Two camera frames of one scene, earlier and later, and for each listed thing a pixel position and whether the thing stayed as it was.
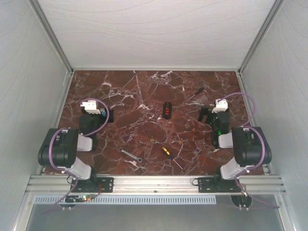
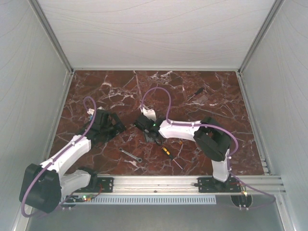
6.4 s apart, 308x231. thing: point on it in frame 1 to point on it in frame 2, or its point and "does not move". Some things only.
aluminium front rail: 156,184 does not move
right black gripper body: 210,118 to 147,139
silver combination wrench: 139,160 does not move
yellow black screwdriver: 167,152 does not move
